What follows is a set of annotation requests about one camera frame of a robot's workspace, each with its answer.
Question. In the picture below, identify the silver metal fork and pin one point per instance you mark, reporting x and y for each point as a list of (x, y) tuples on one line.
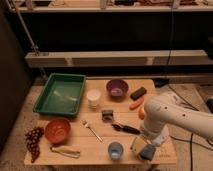
[(87, 125)]

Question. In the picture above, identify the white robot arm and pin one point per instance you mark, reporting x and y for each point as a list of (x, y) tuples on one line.
[(165, 108)]

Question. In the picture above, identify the purple bowl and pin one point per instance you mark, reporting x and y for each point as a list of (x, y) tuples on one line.
[(117, 88)]

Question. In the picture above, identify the orange bowl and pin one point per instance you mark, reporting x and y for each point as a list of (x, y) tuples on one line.
[(57, 130)]

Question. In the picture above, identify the white plastic cup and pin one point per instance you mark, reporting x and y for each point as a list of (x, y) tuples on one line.
[(93, 97)]

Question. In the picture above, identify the wooden shelf beam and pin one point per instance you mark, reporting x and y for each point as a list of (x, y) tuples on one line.
[(118, 58)]

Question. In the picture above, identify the orange carrot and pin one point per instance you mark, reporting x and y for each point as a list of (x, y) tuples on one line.
[(136, 104)]

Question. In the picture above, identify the black rectangular block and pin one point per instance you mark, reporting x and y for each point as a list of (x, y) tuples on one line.
[(138, 93)]

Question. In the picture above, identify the green plastic tray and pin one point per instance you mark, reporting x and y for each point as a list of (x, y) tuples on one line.
[(61, 95)]

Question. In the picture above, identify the blue cup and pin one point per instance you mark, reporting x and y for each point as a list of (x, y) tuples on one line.
[(115, 151)]

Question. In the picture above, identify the blue yellow sponge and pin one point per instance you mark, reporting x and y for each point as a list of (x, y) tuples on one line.
[(142, 149)]

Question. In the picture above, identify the metal diagonal pole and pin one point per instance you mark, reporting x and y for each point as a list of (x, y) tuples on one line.
[(34, 47)]

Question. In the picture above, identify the dark red grape bunch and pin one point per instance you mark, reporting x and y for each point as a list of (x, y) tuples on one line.
[(32, 139)]

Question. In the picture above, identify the black handled utensil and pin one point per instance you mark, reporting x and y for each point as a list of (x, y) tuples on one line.
[(126, 129)]

